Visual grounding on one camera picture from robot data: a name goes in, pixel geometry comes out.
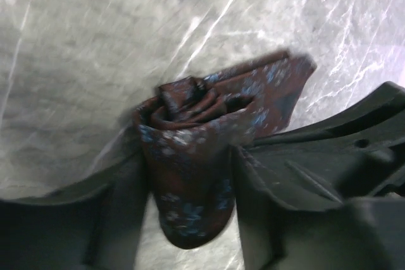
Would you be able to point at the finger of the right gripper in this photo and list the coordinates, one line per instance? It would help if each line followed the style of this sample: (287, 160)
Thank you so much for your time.
(358, 152)

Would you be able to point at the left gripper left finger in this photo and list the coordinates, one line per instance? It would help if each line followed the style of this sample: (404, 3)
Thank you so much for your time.
(92, 224)

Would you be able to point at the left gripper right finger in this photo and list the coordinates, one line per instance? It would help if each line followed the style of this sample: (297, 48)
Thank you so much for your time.
(360, 233)

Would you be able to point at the brown blue floral tie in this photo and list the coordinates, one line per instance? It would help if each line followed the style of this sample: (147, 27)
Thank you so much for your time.
(191, 130)

